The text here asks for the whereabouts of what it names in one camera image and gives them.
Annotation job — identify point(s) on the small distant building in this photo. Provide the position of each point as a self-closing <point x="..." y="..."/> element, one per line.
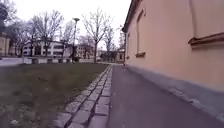
<point x="120" y="55"/>

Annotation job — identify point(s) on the grey cobblestone strip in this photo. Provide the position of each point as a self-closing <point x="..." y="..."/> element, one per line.
<point x="95" y="101"/>

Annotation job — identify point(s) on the street lamp pole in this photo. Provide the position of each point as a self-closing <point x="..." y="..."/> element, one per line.
<point x="75" y="36"/>

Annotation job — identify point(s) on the grey asphalt path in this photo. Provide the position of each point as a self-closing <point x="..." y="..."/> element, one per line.
<point x="140" y="103"/>

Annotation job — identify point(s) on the beige building with stone base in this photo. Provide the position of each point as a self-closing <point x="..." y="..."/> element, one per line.
<point x="166" y="43"/>

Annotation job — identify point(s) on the white multi-storey building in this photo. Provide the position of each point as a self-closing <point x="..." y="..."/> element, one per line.
<point x="55" y="49"/>

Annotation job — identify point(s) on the patchy grass lawn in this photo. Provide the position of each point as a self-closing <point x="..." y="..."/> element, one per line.
<point x="43" y="83"/>

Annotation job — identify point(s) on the row of bare trees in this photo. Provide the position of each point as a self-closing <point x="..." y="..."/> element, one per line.
<point x="46" y="30"/>

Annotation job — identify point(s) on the yellow building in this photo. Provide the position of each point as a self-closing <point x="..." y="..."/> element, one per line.
<point x="4" y="45"/>

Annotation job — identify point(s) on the low pale wall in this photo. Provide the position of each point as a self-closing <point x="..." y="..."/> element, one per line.
<point x="36" y="60"/>

